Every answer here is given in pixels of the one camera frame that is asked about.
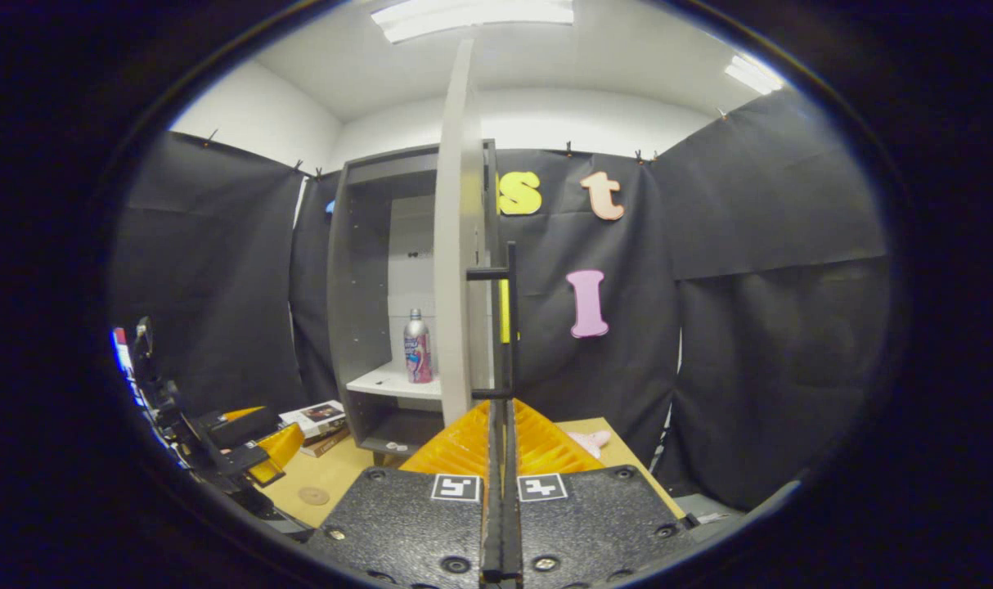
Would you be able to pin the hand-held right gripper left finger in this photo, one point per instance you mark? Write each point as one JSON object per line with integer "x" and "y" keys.
{"x": 491, "y": 523}

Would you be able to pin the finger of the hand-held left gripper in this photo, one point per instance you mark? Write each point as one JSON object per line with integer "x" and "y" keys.
{"x": 247, "y": 462}
{"x": 235, "y": 429}

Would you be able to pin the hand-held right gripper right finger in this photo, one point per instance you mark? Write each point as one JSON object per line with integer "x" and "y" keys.
{"x": 513, "y": 523}

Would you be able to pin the round brown coaster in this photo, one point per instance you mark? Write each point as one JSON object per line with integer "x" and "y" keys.
{"x": 314, "y": 496}

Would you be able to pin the silver bottle purple label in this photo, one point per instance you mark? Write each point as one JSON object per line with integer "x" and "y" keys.
{"x": 418, "y": 352}

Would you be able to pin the dark grey cabinet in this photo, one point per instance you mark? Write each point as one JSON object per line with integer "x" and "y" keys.
{"x": 357, "y": 286}

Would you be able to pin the white cabinet shelf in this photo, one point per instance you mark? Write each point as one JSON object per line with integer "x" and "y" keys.
{"x": 390, "y": 380}

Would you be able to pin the white cover book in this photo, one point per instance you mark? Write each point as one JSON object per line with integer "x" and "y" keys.
{"x": 312, "y": 415}

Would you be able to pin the brown cover book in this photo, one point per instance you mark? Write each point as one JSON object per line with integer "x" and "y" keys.
{"x": 326, "y": 444}

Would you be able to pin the small pink green toy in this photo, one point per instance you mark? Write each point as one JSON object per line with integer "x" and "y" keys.
{"x": 590, "y": 442}

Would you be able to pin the black backdrop cloth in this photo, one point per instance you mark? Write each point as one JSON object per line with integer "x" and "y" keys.
{"x": 750, "y": 327}

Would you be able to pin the long ceiling light panel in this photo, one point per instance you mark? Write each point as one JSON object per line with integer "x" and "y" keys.
{"x": 472, "y": 16}

